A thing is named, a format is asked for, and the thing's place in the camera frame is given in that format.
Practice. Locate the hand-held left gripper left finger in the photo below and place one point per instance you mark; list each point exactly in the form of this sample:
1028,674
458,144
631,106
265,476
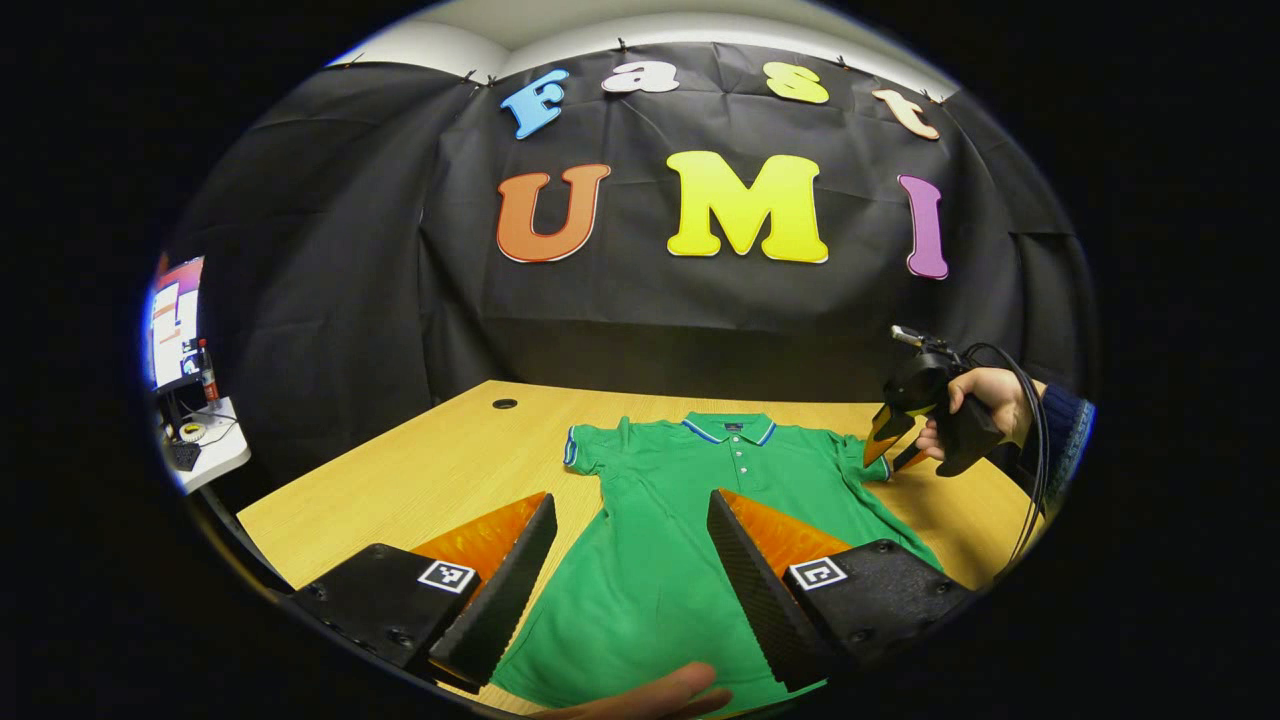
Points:
500,610

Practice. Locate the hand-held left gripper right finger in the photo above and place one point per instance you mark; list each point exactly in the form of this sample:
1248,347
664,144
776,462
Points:
755,600

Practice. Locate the red bottle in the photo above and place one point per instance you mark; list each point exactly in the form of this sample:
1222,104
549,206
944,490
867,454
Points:
207,372

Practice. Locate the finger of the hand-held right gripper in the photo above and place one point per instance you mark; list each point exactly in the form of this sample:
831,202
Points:
912,458
885,435

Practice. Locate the green T-shirt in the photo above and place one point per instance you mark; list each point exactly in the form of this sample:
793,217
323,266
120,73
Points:
660,560

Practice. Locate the white side table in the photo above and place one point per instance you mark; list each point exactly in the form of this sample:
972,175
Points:
225,450

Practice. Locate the computer monitor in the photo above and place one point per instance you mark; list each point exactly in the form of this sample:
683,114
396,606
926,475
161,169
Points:
175,320

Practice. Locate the black backdrop cloth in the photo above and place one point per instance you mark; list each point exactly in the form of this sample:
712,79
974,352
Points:
650,320

